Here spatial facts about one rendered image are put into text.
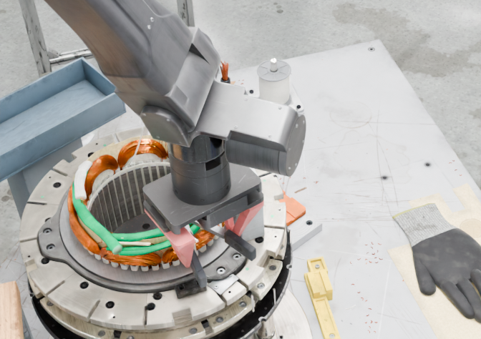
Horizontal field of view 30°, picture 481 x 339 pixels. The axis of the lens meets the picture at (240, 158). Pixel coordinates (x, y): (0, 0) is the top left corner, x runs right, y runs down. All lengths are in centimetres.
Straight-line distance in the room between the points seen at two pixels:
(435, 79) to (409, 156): 142
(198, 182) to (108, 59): 19
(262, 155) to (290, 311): 59
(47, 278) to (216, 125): 36
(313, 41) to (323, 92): 143
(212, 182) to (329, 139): 79
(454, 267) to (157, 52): 82
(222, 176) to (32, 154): 48
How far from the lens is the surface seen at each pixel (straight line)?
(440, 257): 142
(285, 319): 134
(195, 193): 85
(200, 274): 91
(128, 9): 66
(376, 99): 171
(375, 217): 149
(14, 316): 106
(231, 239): 94
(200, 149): 81
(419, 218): 149
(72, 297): 102
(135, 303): 100
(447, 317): 138
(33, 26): 287
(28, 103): 137
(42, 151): 129
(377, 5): 332
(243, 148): 78
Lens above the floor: 189
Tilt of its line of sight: 44 degrees down
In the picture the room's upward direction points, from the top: 4 degrees counter-clockwise
